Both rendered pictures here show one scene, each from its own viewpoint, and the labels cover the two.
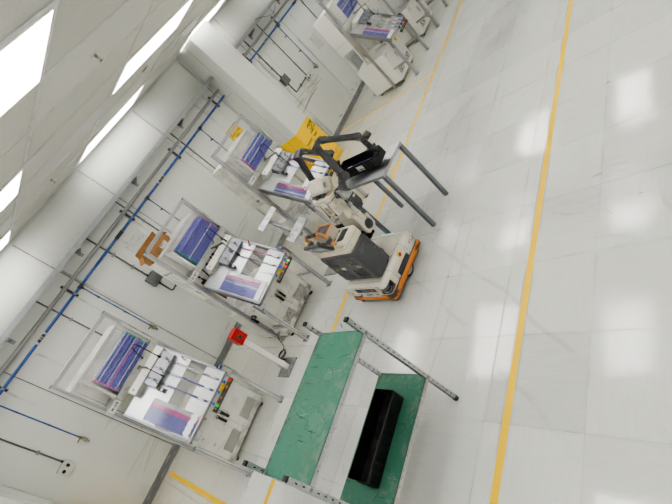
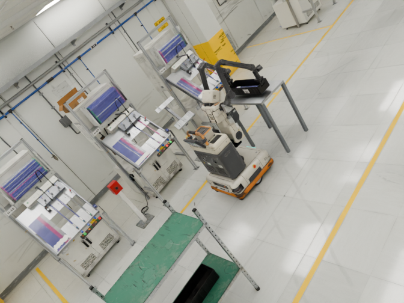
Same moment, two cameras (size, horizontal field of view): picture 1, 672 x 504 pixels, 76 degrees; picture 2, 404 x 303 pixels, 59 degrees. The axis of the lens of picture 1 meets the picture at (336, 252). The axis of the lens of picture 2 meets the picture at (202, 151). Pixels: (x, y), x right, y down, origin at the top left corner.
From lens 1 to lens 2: 30 cm
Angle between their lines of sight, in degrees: 4
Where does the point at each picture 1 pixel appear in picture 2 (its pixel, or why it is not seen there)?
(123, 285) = (42, 119)
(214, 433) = (77, 252)
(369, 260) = (229, 164)
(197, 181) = (121, 55)
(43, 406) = not seen: outside the picture
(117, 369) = (20, 184)
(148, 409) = (34, 220)
